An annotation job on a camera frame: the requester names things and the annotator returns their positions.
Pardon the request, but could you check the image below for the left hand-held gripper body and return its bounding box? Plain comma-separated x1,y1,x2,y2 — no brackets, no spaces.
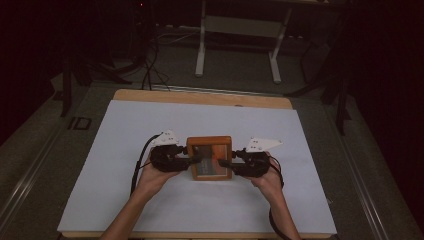
149,129,188,174

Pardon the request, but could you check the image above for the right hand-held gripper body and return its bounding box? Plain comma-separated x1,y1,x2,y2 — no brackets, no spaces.
232,136,284,178

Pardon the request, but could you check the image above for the person's right hand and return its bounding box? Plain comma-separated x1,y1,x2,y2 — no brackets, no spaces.
247,152,285,202

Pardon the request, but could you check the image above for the person's left hand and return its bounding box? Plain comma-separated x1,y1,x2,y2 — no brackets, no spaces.
135,159,184,202

